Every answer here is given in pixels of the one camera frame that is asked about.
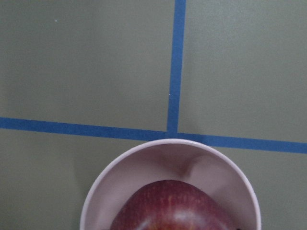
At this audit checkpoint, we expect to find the red apple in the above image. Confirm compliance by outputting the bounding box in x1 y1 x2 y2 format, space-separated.
110 180 237 230

